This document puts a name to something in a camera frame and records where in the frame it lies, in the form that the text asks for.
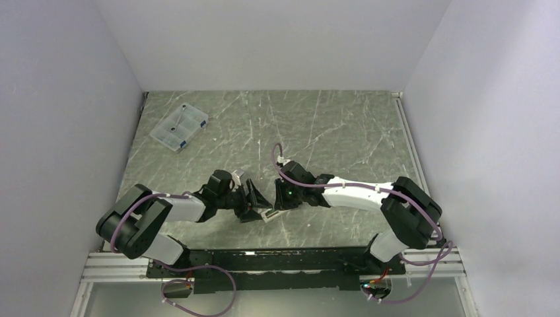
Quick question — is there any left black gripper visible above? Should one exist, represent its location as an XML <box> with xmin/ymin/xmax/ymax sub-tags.
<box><xmin>217</xmin><ymin>179</ymin><xmax>273</xmax><ymax>223</ymax></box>

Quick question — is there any white remote control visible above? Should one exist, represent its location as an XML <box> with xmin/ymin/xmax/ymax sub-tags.
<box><xmin>261</xmin><ymin>209</ymin><xmax>283</xmax><ymax>223</ymax></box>

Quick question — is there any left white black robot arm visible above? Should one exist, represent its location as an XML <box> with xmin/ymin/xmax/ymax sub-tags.
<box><xmin>95</xmin><ymin>170</ymin><xmax>273</xmax><ymax>277</ymax></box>

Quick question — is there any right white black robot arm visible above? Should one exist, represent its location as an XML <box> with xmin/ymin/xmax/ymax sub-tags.
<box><xmin>276</xmin><ymin>156</ymin><xmax>443</xmax><ymax>274</ymax></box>

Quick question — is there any clear plastic organizer box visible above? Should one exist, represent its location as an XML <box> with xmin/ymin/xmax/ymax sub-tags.
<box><xmin>149</xmin><ymin>103</ymin><xmax>209</xmax><ymax>153</ymax></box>

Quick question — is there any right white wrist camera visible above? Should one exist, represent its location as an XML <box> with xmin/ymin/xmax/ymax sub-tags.
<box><xmin>277</xmin><ymin>157</ymin><xmax>291</xmax><ymax>167</ymax></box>

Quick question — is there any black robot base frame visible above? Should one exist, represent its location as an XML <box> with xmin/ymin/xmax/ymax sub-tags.
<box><xmin>144</xmin><ymin>244</ymin><xmax>407</xmax><ymax>295</ymax></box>

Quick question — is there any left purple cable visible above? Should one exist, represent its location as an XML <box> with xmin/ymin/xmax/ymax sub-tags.
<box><xmin>153</xmin><ymin>260</ymin><xmax>240</xmax><ymax>317</ymax></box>

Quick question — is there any purple cable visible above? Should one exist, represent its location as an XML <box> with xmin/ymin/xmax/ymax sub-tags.
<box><xmin>153</xmin><ymin>260</ymin><xmax>240</xmax><ymax>317</ymax></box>
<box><xmin>271</xmin><ymin>143</ymin><xmax>455</xmax><ymax>306</ymax></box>

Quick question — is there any aluminium rail right edge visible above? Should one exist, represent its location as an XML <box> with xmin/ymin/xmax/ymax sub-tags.
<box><xmin>391</xmin><ymin>92</ymin><xmax>438</xmax><ymax>220</ymax></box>

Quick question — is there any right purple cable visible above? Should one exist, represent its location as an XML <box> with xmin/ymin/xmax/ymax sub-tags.
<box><xmin>271</xmin><ymin>143</ymin><xmax>455</xmax><ymax>306</ymax></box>

